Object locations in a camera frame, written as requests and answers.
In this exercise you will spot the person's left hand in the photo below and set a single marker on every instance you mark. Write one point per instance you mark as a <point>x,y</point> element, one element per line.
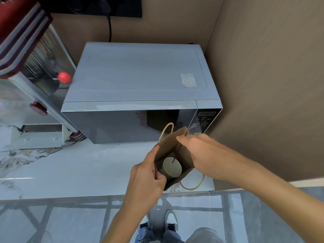
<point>145,178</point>

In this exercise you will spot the person's right hand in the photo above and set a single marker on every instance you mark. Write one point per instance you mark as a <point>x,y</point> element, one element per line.
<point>207,156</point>

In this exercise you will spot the person's right thumb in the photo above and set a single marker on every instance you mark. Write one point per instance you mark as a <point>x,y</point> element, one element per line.
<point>186,140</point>

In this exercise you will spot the person's left thumb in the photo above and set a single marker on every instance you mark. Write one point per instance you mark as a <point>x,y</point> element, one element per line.
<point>151,155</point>

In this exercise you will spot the brown paper bag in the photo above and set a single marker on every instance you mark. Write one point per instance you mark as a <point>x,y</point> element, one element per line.
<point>168,146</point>

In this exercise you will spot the person's left forearm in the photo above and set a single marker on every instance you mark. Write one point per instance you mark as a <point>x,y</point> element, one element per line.
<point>131,217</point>

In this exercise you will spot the person's right forearm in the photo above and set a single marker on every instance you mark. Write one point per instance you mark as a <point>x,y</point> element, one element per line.
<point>273,194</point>

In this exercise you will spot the white lidded cup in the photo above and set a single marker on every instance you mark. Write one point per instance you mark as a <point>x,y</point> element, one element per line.
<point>172,167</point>

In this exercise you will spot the piece of clear tape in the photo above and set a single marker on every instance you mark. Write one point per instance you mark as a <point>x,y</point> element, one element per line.
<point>188,80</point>

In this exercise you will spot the person's right shoe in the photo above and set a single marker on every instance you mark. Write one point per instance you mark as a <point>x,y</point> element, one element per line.
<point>171,220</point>

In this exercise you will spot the person's shoe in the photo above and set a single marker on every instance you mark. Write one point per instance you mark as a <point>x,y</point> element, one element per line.
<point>171,220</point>
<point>144,226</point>

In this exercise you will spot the person's left shoe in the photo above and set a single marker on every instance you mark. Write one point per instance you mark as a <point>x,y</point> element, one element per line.
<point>144,226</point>

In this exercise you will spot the person's blue jeans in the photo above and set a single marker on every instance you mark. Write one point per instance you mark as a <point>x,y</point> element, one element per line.
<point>157,236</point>

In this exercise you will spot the grey white microwave oven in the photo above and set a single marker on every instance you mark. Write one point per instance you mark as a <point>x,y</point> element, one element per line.
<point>131,73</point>

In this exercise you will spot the person's grey shirt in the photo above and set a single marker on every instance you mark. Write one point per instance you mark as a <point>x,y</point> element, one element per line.
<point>205,236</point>

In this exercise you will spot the red ball knob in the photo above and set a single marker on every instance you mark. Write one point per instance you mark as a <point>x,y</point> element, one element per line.
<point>64,77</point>

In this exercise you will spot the dark red round knob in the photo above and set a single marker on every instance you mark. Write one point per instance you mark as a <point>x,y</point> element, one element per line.
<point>38,108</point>

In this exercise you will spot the red white popcorn machine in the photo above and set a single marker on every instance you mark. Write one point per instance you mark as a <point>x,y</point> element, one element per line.
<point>22,40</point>

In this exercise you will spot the black wall socket panel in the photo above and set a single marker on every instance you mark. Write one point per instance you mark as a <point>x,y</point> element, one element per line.
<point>76,6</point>

